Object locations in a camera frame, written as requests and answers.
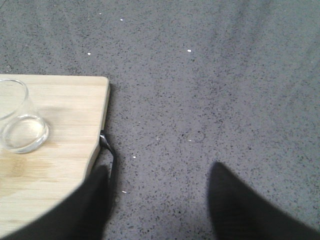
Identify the black cutting board handle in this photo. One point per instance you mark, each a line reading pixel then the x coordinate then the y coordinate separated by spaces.
pixel 106 144

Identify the clear glass beaker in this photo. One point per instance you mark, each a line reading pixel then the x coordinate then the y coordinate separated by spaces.
pixel 22 129

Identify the bamboo cutting board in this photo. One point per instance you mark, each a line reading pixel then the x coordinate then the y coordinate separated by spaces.
pixel 32 184

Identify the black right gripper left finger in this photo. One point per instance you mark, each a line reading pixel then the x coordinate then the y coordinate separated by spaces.
pixel 81 216

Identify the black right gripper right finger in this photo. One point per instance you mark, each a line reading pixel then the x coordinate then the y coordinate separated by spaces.
pixel 239 213

